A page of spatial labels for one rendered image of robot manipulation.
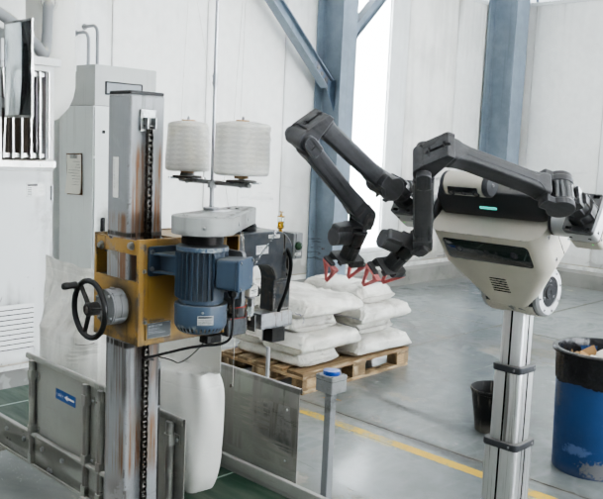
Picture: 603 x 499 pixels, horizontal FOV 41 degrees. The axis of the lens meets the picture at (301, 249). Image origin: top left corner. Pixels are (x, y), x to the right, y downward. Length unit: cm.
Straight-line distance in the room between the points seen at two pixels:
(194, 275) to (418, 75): 792
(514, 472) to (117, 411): 128
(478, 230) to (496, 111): 869
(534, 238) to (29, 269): 359
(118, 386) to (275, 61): 604
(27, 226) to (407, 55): 579
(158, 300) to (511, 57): 909
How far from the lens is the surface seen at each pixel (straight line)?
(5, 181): 517
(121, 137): 242
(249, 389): 323
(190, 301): 229
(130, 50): 718
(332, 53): 862
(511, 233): 245
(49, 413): 345
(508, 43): 1118
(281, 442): 314
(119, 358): 250
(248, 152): 233
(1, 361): 532
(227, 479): 315
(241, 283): 225
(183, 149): 254
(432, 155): 207
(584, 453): 448
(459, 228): 253
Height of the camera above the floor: 162
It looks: 7 degrees down
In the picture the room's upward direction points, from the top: 2 degrees clockwise
